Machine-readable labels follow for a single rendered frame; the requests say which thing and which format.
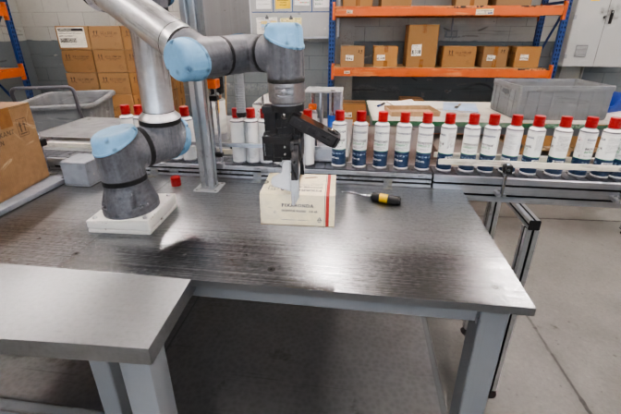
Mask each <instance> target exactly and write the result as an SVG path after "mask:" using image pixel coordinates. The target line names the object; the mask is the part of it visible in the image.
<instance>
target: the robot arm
mask: <svg viewBox="0 0 621 414"><path fill-rule="evenodd" d="M83 1H84V2H85V3H86V4H87V5H89V6H90V7H92V8H93V9H95V10H97V11H100V12H104V13H107V14H109V15H110V16H111V17H113V18H114V19H116V20H117V21H118V22H120V23H121V24H122V25H124V26H125V27H126V28H127V29H129V32H130V38H131V43H132V49H133V55H134V61H135V67H136V72H137V78H138V84H139V90H140V100H141V106H142V113H141V114H140V115H139V116H138V120H139V126H138V127H136V126H135V125H133V124H120V125H115V126H111V127H109V128H104V129H102V130H100V131H98V132H96V133H95V134H94V135H93V136H92V137H91V148H92V155H93V157H94V159H95V163H96V165H97V169H98V172H99V176H100V179H101V181H102V185H103V199H102V211H103V216H104V217H105V218H107V219H111V220H127V219H132V218H136V217H139V216H143V215H144V214H147V213H150V212H152V211H153V210H155V209H156V208H157V207H158V206H159V205H160V199H159V195H158V193H157V192H156V190H155V188H154V187H153V185H152V183H151V182H150V180H149V179H148V176H147V172H146V167H149V166H152V165H155V164H159V163H161V162H164V161H167V160H170V159H176V158H177V157H178V156H180V155H183V154H185V153H186V152H187V151H188V150H189V147H190V145H191V131H190V128H188V123H187V122H186V121H185V120H184V119H183V118H181V115H180V113H178V112H177V111H176V110H175V107H174V100H173V93H172V84H171V77H170V75H171V76H172V77H173V78H174V79H176V80H178V81H182V82H186V81H201V80H204V79H210V78H216V77H222V76H229V75H235V74H240V73H245V72H263V73H267V80H268V94H269V102H270V103H265V104H264V106H262V113H263V115H264V128H265V131H264V132H263V136H262V151H263V161H273V162H279V164H280V165H281V166H282V171H281V173H280V174H278V175H276V176H274V177H272V179H271V183H272V185H273V186H274V187H276V188H280V189H285V190H288V191H291V202H292V205H295V204H296V202H297V200H298V198H299V176H300V175H305V162H304V133H305V134H307V135H309V136H311V137H313V138H315V139H316V140H318V141H320V142H321V143H323V144H324V145H326V146H329V147H332V148H335V147H336V146H337V144H338V143H339V141H340V139H341V134H340V133H339V132H338V131H337V130H335V129H333V128H330V127H327V126H326V125H324V124H322V123H320V122H318V121H316V120H314V119H312V118H310V117H309V116H306V115H304V114H302V113H301V112H300V111H303V110H304V103H303V102H304V101H305V75H304V48H305V44H304V42H303V29H302V26H301V25H300V24H299V23H297V22H274V23H267V24H265V26H264V33H263V34H243V33H235V34H232V35H224V36H203V35H201V34H200V33H198V32H197V31H195V30H194V29H192V28H191V27H190V26H189V25H187V24H186V23H184V22H183V21H181V20H180V19H179V18H177V17H175V16H174V15H172V14H171V13H169V10H168V7H169V6H171V5H172V4H173V3H174V2H175V0H83ZM283 114H285V115H283ZM266 135H268V136H266ZM264 146H265V149H264ZM290 169H291V175H290Z"/></svg>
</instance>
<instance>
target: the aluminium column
mask: <svg viewBox="0 0 621 414"><path fill-rule="evenodd" d="M178 4H179V12H180V19H181V21H183V22H184V23H186V24H187V25H189V26H190V27H191V28H192V29H194V30H195V31H198V30H197V21H196V13H195V5H194V0H178ZM189 94H190V101H191V110H192V117H193V125H194V132H195V140H196V147H197V154H198V162H199V169H200V177H201V188H202V189H214V188H215V187H216V186H217V185H218V180H217V171H216V162H215V153H214V145H213V127H212V119H211V109H210V101H209V92H208V82H207V79H204V80H201V81H189Z"/></svg>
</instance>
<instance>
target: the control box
mask: <svg viewBox="0 0 621 414"><path fill-rule="evenodd" d="M194 5H195V13H196V21H197V30H198V33H200V34H201V35H203V36H224V35H232V34H235V33H243V34H251V33H250V1H249V0H194Z"/></svg>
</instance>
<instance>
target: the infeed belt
mask: <svg viewBox="0 0 621 414"><path fill-rule="evenodd" d="M45 153H46V157H58V158H69V157H71V156H73V155H76V154H78V153H87V154H92V152H84V151H63V150H62V151H61V150H45ZM223 158H224V162H225V165H242V166H262V167H282V166H281V165H275V164H274V163H272V164H261V162H259V163H257V164H248V163H247V162H246V163H243V164H236V163H234V162H233V157H223ZM162 163H182V164H198V163H199V162H198V159H197V160H195V161H189V162H188V161H184V159H182V160H177V161H174V160H171V159H170V160H167V161H164V162H162ZM393 166H394V165H393V164H387V165H386V168H385V169H382V170H380V169H374V168H372V164H366V167H365V168H361V169H358V168H354V167H352V163H346V166H345V167H340V168H338V167H333V166H332V162H318V161H317V162H316V161H314V165H312V166H305V169H324V170H345V171H365V172H385V173H406V174H427V175H433V173H432V170H431V168H430V167H429V171H425V172H421V171H417V170H415V169H414V165H410V164H408V169H407V170H403V171H400V170H395V169H394V168H393Z"/></svg>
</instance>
